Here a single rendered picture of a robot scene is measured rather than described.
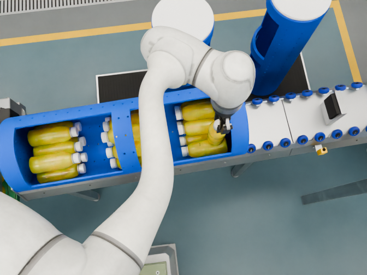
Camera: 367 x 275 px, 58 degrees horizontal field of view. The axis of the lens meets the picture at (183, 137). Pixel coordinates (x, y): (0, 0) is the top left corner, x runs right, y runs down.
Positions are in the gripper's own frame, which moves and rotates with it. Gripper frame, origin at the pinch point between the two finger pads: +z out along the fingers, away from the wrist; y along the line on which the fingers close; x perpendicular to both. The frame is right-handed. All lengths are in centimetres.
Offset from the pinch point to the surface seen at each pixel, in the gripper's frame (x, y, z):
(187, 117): 10.0, 8.6, 15.3
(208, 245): 6, -46, 127
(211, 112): 0.6, 8.9, 14.5
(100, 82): 62, 76, 111
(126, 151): 33.3, -3.2, 6.1
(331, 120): -50, 1, 29
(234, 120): -5.4, 1.1, 4.3
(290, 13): -44, 51, 24
